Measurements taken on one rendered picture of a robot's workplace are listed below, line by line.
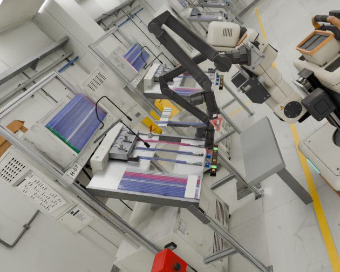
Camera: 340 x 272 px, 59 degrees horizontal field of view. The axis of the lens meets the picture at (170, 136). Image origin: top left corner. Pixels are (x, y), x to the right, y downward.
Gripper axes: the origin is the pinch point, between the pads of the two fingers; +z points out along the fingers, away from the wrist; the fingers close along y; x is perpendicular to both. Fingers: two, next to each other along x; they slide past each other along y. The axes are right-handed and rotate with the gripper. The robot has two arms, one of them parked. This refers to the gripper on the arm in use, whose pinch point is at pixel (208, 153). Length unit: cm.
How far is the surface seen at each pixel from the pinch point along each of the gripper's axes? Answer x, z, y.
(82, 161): -80, -7, 35
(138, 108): -80, 23, -95
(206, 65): -33, 98, -450
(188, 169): -11.8, 2.8, 17.9
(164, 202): -22, 5, 49
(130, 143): -57, -3, 4
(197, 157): -7.5, 2.8, 3.3
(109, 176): -62, 3, 36
